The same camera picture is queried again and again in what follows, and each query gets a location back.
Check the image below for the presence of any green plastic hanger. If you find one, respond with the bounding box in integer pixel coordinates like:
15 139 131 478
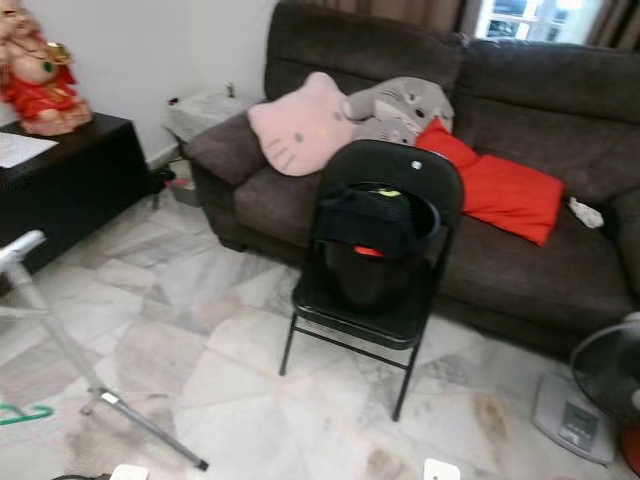
0 403 54 426

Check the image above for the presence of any silver metal clothes rack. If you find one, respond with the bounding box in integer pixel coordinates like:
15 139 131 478
0 230 211 473

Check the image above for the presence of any white paper sheet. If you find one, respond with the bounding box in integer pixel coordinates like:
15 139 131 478
0 132 59 169

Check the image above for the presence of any black TV console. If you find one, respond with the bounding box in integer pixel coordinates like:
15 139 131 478
0 112 151 276

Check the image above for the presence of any red and gold figurine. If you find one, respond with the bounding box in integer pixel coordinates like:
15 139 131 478
0 0 94 136

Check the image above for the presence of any grey power strip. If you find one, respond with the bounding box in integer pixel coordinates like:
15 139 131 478
165 175 201 206

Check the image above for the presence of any grey white side table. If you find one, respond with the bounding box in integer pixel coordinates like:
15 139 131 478
160 88 246 146

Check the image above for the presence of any pink cat face cushion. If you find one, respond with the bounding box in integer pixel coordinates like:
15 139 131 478
247 70 358 179

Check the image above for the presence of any black bucket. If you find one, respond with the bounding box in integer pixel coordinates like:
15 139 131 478
322 182 443 311

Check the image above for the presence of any grey plush toy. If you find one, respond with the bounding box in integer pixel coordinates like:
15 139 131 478
342 76 456 146

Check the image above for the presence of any brown curtain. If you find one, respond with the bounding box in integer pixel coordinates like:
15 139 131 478
590 0 640 46
290 0 476 31

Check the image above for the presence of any red cushion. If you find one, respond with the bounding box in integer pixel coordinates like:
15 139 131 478
417 117 566 247

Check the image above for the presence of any dark brown sofa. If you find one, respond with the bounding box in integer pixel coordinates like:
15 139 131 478
182 0 640 361

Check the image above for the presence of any window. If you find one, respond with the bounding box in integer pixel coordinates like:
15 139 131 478
473 0 601 43

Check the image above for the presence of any white crumpled tissue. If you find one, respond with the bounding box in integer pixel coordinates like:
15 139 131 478
568 196 606 229

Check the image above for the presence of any grey standing fan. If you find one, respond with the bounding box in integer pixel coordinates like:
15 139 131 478
532 310 640 476

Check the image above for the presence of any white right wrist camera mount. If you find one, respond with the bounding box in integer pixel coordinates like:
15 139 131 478
423 458 463 480

